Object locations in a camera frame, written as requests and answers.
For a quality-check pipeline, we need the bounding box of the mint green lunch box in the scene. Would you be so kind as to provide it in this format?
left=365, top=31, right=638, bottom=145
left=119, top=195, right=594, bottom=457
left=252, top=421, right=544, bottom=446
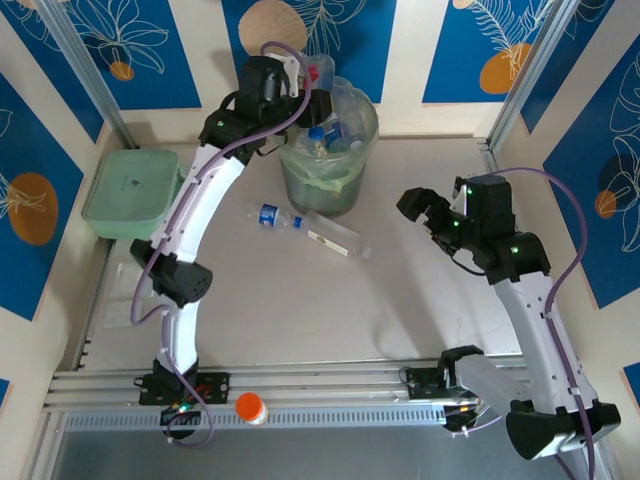
left=80, top=148, right=190, bottom=240

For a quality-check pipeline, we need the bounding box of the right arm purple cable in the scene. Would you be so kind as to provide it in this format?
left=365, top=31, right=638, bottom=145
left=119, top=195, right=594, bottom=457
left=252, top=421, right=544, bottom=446
left=447, top=167, right=596, bottom=480

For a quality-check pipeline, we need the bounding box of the long clear cylindrical bottle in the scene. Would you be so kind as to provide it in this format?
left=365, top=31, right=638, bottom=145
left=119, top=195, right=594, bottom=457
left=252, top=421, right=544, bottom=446
left=303, top=210, right=372, bottom=260

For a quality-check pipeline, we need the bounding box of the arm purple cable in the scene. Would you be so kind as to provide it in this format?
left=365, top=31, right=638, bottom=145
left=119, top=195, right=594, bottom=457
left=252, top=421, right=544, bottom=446
left=130, top=41, right=311, bottom=449
left=447, top=167, right=596, bottom=480

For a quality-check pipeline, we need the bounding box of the black wiring connector box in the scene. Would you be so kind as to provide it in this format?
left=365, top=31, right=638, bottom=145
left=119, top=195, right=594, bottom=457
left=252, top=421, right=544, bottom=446
left=442, top=399, right=501, bottom=436
left=158, top=402, right=205, bottom=427

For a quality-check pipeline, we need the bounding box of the pale green bin liner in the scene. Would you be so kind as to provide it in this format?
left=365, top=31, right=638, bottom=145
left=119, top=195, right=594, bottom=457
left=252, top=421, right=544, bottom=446
left=269, top=74, right=380, bottom=194

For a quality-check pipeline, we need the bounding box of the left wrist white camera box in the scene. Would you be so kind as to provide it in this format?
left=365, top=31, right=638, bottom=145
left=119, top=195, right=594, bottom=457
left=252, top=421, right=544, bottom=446
left=277, top=53, right=306, bottom=97

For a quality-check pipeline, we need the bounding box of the grey mesh waste bin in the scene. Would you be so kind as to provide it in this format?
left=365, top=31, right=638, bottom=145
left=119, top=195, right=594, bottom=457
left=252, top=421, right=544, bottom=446
left=269, top=74, right=380, bottom=219

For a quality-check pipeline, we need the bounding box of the aluminium frame post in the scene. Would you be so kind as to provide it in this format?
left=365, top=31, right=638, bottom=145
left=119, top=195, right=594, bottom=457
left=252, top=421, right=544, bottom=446
left=485, top=0, right=586, bottom=151
left=37, top=0, right=140, bottom=150

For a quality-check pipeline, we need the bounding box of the clear bottle red cap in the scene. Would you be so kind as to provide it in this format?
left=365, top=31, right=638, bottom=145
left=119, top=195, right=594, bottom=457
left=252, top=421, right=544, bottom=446
left=304, top=53, right=337, bottom=94

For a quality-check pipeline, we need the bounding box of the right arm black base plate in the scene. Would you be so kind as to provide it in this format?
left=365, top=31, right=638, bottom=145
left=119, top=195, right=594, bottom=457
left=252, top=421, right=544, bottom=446
left=405, top=367, right=451, bottom=401

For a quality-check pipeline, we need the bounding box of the clear bottle blue logo label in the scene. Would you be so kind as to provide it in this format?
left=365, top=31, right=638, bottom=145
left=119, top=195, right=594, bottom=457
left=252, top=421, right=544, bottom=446
left=244, top=201, right=305, bottom=230

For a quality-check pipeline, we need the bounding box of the clear bottle pale blue label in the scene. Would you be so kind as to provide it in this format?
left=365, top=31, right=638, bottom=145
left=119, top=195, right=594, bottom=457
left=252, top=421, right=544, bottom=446
left=329, top=134, right=364, bottom=154

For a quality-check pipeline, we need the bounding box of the small jar orange lid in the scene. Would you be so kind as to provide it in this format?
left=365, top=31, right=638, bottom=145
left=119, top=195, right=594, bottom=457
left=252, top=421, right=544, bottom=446
left=234, top=392, right=270, bottom=427

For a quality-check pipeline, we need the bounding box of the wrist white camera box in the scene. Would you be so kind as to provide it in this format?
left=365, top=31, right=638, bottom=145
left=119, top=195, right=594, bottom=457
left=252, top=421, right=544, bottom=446
left=277, top=53, right=306, bottom=97
left=451, top=174, right=472, bottom=217

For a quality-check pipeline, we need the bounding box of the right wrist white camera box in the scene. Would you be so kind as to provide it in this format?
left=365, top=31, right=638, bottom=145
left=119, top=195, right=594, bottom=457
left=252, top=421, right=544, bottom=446
left=451, top=174, right=472, bottom=217

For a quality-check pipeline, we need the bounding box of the slotted grey cable duct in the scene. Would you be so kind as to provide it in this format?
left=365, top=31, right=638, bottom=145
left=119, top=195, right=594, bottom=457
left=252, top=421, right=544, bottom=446
left=62, top=405, right=446, bottom=432

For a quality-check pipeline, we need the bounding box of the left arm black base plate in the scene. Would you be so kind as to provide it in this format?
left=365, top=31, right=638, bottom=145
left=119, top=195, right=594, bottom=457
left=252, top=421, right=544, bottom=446
left=138, top=372, right=232, bottom=406

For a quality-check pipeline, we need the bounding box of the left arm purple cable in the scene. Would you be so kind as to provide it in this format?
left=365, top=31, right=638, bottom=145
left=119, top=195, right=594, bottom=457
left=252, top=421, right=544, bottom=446
left=130, top=41, right=311, bottom=449

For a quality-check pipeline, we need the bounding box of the aluminium mounting rail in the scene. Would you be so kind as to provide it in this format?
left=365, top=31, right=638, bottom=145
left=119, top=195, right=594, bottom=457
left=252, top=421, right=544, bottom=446
left=44, top=358, right=586, bottom=412

